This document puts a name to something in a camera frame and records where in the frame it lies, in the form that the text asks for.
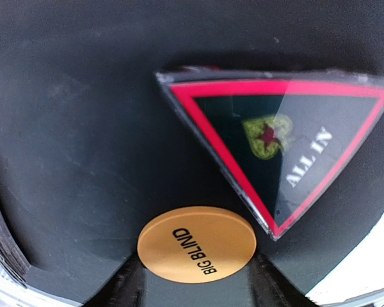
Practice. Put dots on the floral patterned tablecloth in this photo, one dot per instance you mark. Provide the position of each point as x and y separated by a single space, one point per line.
358 280

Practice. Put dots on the black poker felt mat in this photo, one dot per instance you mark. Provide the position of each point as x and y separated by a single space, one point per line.
91 151

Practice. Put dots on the orange big blind button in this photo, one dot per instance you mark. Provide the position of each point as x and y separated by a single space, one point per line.
197 244

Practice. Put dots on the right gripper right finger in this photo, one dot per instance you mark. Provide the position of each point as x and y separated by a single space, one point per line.
269 287

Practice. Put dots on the triangular all in button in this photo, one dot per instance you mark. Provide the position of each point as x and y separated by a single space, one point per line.
280 138

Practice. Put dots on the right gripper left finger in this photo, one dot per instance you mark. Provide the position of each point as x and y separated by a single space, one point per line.
126 288

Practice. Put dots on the blue playing card deck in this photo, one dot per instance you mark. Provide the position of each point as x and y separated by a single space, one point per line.
12 258

